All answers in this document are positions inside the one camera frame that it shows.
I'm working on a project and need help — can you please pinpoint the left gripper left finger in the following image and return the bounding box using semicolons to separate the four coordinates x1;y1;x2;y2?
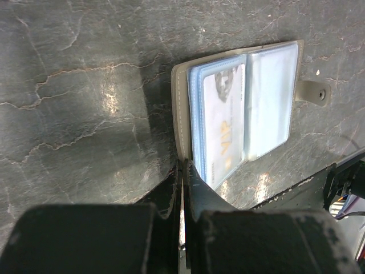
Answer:
136;160;183;273

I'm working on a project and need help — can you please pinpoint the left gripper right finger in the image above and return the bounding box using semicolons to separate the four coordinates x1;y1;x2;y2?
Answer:
183;159;236;273

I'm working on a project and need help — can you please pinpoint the grey card holder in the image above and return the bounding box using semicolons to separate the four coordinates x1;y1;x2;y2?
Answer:
171;40;331;189

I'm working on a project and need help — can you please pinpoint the white numbered card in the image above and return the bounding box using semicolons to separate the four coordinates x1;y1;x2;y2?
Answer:
202;64;245;188

